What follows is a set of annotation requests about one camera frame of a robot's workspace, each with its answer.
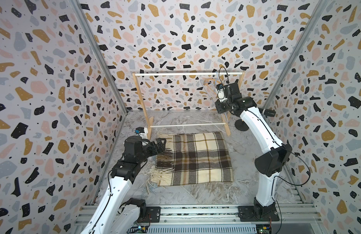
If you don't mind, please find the brown plaid scarf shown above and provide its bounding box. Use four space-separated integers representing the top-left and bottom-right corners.
147 132 234 186

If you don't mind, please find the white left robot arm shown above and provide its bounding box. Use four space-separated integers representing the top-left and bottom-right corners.
82 135 166 234

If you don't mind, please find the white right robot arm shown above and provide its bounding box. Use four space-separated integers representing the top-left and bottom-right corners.
155 83 292 222

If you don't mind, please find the orange wooden hanger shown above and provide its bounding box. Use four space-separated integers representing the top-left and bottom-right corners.
201 78 221 88

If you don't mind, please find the black microphone on stand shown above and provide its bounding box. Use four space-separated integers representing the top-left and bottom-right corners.
235 107 276 133

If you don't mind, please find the wooden clothes rack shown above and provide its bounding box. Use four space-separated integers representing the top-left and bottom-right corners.
133 71 245 137

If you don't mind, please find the green circuit board left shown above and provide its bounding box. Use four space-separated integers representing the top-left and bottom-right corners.
127 225 149 234

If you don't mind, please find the green circuit board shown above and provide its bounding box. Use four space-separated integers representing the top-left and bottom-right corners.
127 225 149 234
256 224 272 234

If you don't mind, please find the aluminium corner profile left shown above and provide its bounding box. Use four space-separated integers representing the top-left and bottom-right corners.
69 0 128 116

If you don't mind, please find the aluminium corner profile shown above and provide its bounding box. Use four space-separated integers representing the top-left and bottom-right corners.
69 0 128 116
263 0 327 109

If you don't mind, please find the aluminium corner profile right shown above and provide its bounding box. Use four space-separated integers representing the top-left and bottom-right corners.
263 0 327 109

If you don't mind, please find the green circuit board right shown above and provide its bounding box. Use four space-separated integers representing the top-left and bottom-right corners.
256 224 272 234

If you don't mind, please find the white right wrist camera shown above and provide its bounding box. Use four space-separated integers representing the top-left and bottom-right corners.
216 83 227 102

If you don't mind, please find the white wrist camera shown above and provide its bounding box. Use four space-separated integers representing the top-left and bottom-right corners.
135 127 148 139
216 83 227 102

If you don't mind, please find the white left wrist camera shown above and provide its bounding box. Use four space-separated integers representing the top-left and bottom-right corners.
135 127 148 139

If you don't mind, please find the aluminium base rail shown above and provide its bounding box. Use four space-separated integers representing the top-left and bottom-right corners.
74 204 327 234

